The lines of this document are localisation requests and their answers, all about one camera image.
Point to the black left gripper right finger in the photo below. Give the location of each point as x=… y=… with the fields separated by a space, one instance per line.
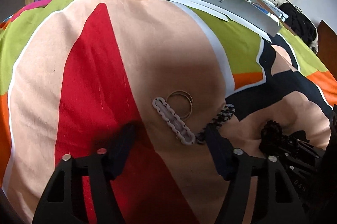
x=276 y=200

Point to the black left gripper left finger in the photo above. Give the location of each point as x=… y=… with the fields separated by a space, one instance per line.
x=62 y=200

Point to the wooden headboard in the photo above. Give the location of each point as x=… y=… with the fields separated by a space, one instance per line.
x=327 y=43

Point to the colourful cartoon bedspread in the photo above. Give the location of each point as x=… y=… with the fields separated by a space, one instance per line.
x=73 y=72

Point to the black clothes pile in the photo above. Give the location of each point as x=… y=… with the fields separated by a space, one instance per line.
x=301 y=26

